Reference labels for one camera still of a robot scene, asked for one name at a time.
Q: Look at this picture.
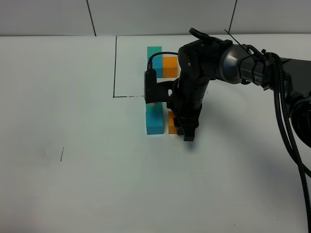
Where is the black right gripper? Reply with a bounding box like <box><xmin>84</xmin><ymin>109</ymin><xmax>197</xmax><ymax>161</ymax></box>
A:
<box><xmin>166</xmin><ymin>71</ymin><xmax>209</xmax><ymax>142</ymax></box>

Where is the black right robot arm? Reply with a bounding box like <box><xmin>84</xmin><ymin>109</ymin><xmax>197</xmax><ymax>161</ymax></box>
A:
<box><xmin>171</xmin><ymin>29</ymin><xmax>311</xmax><ymax>145</ymax></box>

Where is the orange template block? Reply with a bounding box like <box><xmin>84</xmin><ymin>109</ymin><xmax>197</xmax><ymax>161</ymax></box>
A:
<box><xmin>162</xmin><ymin>56</ymin><xmax>178</xmax><ymax>78</ymax></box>

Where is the blue template block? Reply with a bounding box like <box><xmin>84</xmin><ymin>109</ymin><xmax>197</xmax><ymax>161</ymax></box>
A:
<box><xmin>152</xmin><ymin>56</ymin><xmax>163</xmax><ymax>78</ymax></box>

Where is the green template block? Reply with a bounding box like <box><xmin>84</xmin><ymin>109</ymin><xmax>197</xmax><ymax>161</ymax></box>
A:
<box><xmin>147</xmin><ymin>46</ymin><xmax>162</xmax><ymax>60</ymax></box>

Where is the black braided right cable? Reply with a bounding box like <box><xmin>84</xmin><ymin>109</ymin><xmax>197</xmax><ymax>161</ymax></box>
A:
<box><xmin>147</xmin><ymin>51</ymin><xmax>311</xmax><ymax>231</ymax></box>

